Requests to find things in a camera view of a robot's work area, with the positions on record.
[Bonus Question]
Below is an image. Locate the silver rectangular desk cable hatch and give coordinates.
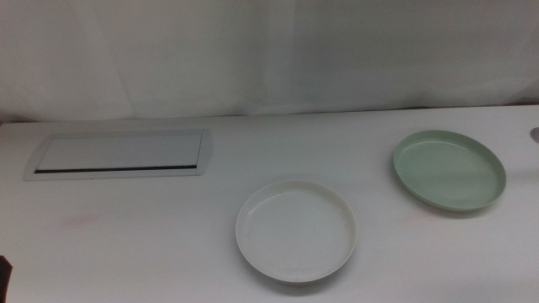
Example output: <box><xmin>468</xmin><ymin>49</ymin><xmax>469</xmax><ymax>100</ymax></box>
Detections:
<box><xmin>24</xmin><ymin>129</ymin><xmax>214</xmax><ymax>182</ymax></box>

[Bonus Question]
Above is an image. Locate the green shallow plastic bowl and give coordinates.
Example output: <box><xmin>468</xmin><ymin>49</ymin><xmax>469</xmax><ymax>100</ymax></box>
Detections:
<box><xmin>392</xmin><ymin>129</ymin><xmax>507</xmax><ymax>212</ymax></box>

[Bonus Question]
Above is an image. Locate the white curtain backdrop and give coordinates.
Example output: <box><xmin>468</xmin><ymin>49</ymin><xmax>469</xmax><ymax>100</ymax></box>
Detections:
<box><xmin>0</xmin><ymin>0</ymin><xmax>539</xmax><ymax>124</ymax></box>

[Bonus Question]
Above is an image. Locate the cream shallow plastic bowl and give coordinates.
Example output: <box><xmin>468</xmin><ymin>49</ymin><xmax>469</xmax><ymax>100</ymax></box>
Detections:
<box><xmin>234</xmin><ymin>179</ymin><xmax>358</xmax><ymax>285</ymax></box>

